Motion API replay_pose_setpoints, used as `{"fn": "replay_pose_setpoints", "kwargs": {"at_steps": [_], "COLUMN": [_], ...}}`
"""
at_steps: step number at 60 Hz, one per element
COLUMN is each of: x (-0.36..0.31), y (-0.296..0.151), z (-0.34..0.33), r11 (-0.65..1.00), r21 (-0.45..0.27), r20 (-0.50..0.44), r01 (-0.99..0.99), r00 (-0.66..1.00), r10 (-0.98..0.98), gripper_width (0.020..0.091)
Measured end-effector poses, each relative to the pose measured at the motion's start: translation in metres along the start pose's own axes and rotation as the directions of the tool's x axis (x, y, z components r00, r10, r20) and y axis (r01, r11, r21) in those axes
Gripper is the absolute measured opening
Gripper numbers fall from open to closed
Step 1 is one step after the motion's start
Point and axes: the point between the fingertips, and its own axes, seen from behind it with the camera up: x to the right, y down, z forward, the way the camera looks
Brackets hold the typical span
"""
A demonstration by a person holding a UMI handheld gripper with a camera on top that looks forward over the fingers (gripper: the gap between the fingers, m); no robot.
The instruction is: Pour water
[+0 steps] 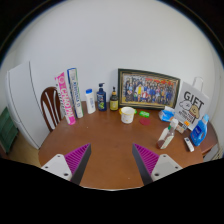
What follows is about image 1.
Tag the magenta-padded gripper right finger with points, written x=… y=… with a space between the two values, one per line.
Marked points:
x=147 y=157

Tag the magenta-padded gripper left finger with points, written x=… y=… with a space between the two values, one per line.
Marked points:
x=76 y=156

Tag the clear bottle with white cap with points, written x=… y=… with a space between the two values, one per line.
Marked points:
x=165 y=138

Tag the flat round red coaster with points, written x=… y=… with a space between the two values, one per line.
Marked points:
x=145 y=121

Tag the small green pack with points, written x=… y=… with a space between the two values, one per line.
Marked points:
x=144 y=114

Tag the white remote control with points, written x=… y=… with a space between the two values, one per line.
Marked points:
x=189 y=144

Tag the small patterned box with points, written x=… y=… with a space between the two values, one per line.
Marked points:
x=180 y=128

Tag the white cup with yellow rim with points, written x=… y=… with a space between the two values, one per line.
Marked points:
x=127 y=116

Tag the blue tissue pack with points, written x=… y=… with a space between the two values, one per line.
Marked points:
x=166 y=115

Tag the puzzle cube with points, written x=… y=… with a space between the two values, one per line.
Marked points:
x=186 y=125

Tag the white bottle with blue cap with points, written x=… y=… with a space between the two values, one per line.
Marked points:
x=90 y=102

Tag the blue detergent bottle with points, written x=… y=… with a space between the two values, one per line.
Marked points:
x=198 y=133

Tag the long pink box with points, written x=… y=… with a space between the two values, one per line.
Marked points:
x=65 y=100

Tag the dark blue pump bottle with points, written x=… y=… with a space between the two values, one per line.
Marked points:
x=101 y=100

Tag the long green and white box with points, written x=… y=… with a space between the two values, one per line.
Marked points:
x=75 y=93

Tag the brown wooden chair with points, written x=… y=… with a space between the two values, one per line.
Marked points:
x=47 y=100

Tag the amber pump bottle yellow label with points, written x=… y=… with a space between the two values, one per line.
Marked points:
x=114 y=102

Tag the framed cartoon group picture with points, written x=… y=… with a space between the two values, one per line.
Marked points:
x=148 y=89

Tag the white paper gift bag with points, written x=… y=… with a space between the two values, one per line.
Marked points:
x=192 y=103

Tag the green crate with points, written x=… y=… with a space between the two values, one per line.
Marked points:
x=6 y=131

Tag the white refrigerator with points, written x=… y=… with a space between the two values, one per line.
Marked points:
x=23 y=103

